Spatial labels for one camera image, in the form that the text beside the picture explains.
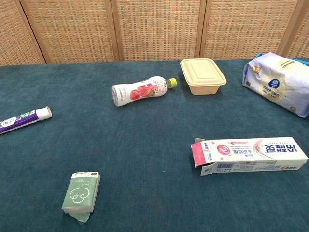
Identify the white pink toothpaste box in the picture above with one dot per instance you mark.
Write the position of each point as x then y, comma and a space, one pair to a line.
253, 151

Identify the white blue flour bag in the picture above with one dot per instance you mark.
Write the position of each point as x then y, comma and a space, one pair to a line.
277, 84

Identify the purple white toothpaste tube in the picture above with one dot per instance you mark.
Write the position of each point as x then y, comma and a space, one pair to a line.
24, 118

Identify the wooden rattan folding screen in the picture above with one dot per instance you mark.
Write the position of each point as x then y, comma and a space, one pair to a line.
157, 29

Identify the beige lidded food container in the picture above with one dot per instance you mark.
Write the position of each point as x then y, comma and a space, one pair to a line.
202, 72

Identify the green pocket tissue pack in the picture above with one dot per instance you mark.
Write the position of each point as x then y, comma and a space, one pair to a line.
79, 193

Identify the peach drink bottle green cap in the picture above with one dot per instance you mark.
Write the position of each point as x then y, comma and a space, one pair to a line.
137, 91

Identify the teal table cloth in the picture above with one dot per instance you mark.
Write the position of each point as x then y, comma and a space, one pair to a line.
144, 145

